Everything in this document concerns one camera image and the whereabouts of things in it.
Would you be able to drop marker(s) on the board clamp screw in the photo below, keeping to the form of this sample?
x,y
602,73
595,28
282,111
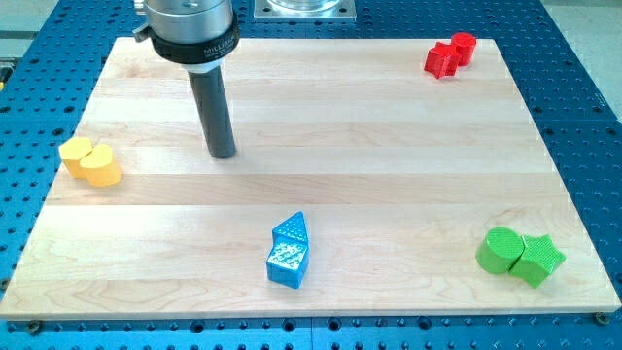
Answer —
x,y
601,319
34,327

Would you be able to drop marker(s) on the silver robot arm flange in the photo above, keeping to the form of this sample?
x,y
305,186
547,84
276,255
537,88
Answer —
x,y
188,31

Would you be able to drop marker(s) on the yellow hexagon block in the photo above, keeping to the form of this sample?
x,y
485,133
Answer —
x,y
72,152

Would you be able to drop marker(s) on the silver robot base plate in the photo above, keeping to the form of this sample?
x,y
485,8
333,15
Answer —
x,y
275,10

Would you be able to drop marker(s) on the green star block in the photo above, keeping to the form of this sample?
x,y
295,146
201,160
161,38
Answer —
x,y
539,260

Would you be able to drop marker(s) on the blue triangle block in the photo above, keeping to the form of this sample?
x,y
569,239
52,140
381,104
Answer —
x,y
293,228

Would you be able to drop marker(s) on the light wooden board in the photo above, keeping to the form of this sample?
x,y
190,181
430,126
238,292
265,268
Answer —
x,y
399,177

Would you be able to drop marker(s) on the green cylinder block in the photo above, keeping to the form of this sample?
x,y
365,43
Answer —
x,y
500,250

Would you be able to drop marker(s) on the right board clamp screw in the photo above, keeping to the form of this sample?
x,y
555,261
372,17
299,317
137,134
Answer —
x,y
601,319

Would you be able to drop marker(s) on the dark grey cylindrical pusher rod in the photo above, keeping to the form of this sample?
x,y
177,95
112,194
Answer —
x,y
210,99

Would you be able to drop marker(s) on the left board clamp screw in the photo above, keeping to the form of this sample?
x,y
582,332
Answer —
x,y
34,327

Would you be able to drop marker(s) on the yellow heart block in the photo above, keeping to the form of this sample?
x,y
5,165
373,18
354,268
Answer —
x,y
100,167

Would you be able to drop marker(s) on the red cylinder block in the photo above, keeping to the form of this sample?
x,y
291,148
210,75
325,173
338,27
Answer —
x,y
464,44

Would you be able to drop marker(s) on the blue cube block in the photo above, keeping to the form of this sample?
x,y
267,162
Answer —
x,y
287,262

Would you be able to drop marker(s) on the red star block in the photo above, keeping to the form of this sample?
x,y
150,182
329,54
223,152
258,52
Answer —
x,y
442,60

